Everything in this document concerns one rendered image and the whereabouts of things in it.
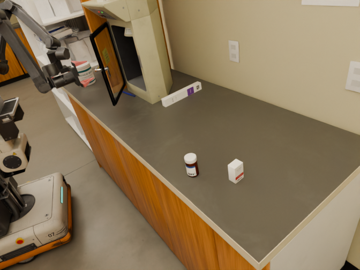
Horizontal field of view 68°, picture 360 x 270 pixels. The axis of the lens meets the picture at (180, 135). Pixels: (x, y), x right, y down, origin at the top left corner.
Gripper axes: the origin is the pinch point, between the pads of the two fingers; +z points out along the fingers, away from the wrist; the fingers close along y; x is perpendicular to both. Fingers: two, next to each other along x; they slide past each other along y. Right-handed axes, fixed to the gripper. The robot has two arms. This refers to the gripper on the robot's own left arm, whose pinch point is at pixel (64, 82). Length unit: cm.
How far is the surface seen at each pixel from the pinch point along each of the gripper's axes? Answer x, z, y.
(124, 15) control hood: -46, -35, 31
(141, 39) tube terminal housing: -46, -22, 37
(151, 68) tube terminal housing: -46, -5, 39
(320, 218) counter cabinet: -150, 22, 35
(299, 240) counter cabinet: -150, 23, 24
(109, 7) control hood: -46, -40, 24
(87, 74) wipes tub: 21.8, 7.2, 20.3
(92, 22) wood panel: -8.8, -29.9, 26.7
